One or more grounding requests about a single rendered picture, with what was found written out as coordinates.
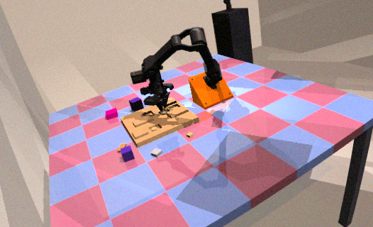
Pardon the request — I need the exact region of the small pink flat block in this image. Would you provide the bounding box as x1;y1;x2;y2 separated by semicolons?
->
106;108;118;120

